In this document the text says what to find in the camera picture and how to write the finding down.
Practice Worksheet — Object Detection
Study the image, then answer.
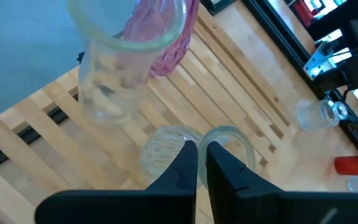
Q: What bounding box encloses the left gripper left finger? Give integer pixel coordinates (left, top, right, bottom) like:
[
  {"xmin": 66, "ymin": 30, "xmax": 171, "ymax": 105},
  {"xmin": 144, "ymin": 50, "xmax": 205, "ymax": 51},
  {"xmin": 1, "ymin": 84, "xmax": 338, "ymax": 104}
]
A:
[{"xmin": 35, "ymin": 140, "xmax": 199, "ymax": 224}]

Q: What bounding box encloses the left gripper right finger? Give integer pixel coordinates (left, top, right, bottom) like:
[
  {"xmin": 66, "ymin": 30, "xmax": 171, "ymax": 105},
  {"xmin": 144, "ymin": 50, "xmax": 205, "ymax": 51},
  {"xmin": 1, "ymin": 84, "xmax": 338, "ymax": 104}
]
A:
[{"xmin": 206, "ymin": 141, "xmax": 358, "ymax": 224}]

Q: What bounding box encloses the clear wide-mouth textured vase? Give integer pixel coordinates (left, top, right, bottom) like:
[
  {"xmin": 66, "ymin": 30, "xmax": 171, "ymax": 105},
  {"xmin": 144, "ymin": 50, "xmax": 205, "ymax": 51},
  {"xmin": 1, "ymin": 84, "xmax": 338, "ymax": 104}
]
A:
[{"xmin": 139, "ymin": 124, "xmax": 257, "ymax": 190}]

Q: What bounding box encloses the clear quilted round vase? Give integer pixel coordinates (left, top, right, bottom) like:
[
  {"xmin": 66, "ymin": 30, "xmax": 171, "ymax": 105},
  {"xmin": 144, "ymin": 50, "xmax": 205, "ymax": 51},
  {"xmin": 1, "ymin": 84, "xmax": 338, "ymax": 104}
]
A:
[{"xmin": 295, "ymin": 98, "xmax": 349, "ymax": 131}]

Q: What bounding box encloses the clear flared wavy glass vase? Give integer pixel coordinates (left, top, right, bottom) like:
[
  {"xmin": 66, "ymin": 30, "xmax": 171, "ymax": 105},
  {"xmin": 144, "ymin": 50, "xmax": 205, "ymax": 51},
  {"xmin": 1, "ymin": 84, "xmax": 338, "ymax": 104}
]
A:
[{"xmin": 67, "ymin": 0, "xmax": 188, "ymax": 127}]

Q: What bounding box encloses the pink long-neck glass vase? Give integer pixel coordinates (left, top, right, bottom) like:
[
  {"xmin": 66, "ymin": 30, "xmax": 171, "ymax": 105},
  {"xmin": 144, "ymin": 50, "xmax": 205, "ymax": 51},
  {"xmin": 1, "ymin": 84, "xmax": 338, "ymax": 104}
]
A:
[{"xmin": 121, "ymin": 0, "xmax": 200, "ymax": 78}]

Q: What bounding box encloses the wooden slatted shelf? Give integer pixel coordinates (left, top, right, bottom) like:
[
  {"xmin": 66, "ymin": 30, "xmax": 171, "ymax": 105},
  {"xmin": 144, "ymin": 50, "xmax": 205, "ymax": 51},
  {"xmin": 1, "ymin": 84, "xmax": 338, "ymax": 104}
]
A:
[{"xmin": 0, "ymin": 2, "xmax": 295, "ymax": 224}]

